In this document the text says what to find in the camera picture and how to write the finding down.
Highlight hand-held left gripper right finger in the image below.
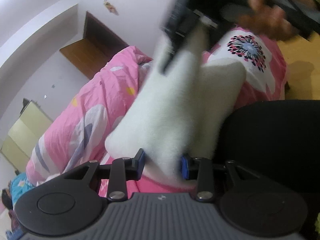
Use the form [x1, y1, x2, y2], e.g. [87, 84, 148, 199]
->
[181, 154, 253, 202]

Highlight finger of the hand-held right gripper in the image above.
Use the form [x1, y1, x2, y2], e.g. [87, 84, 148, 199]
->
[161, 31, 198, 76]

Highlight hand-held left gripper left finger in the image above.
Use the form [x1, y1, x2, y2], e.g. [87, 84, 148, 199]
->
[64, 148, 147, 202]

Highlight white deer print sweater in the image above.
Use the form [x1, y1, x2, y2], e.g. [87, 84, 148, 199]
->
[105, 25, 247, 189]

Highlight person's right hand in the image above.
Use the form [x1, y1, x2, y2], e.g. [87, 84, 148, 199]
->
[237, 0, 300, 42]

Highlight pink patterned quilt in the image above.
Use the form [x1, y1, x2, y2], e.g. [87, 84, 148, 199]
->
[25, 46, 155, 184]

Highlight brown wooden door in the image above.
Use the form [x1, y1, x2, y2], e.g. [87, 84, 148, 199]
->
[59, 11, 131, 80]

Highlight pink floral blanket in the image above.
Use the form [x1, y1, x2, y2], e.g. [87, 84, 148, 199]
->
[99, 25, 288, 197]

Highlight cream wardrobe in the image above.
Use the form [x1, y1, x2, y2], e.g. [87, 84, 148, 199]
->
[0, 99, 54, 173]

